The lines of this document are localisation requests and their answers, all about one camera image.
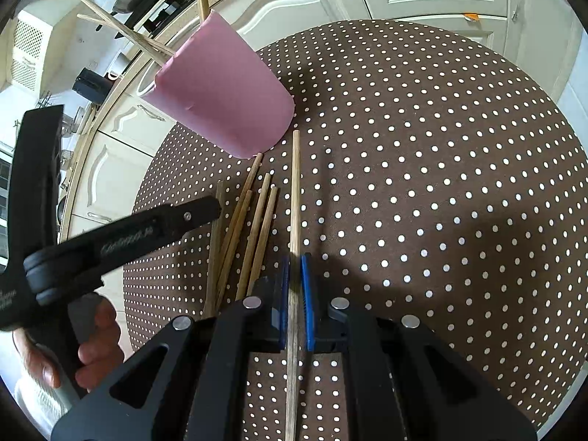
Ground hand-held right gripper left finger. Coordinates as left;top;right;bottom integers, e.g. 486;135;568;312
50;255;291;441

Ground brown polka dot tablecloth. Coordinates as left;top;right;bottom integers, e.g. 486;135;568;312
122;19;588;433

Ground cream lattice wall cabinets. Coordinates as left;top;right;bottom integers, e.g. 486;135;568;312
9;14;52;93

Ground person's left hand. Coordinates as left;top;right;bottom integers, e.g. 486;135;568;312
14;298;125;392

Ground white mug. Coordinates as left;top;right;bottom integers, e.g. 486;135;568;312
108;53;132;79

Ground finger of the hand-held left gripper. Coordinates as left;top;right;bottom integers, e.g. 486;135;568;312
23;195;222;306
9;105;65;269

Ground pink cylindrical cup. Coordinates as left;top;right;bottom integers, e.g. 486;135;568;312
154;11;295;159

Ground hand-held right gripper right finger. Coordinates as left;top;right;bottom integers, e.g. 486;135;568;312
301;254;537;441

